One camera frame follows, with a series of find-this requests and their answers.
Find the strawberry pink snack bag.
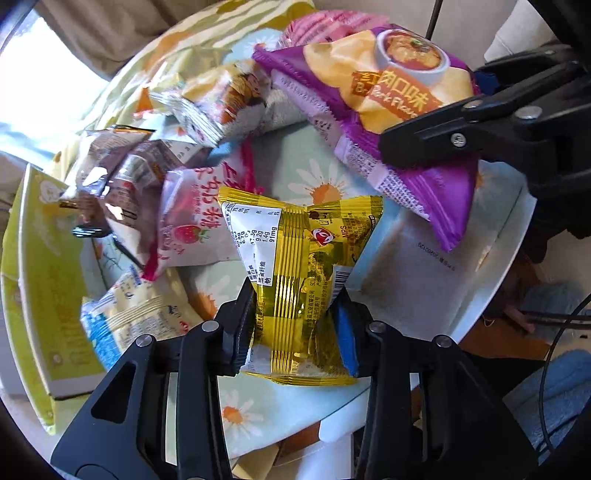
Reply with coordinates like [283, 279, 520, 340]
[143, 139, 256, 281]

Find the green cardboard box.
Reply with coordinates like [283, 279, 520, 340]
[1, 166, 106, 435]

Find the cream blue snack bag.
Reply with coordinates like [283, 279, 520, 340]
[80, 266, 202, 370]

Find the black cable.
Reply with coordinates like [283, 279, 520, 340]
[482, 290, 591, 462]

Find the purple chips bag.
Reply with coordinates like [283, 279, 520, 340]
[252, 25, 478, 251]

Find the pink snack packet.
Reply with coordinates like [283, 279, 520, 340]
[276, 10, 390, 48]

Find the brown chocolate snack bag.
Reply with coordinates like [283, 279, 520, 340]
[58, 127, 209, 269]

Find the beige right curtain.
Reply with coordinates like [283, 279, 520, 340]
[35, 0, 212, 80]

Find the floral green striped duvet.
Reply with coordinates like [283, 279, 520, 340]
[81, 1, 315, 130]

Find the white chips cartoon bag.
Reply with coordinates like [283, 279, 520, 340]
[149, 59, 305, 148]

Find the yellow gold snack bag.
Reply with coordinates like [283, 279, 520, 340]
[218, 187, 384, 387]

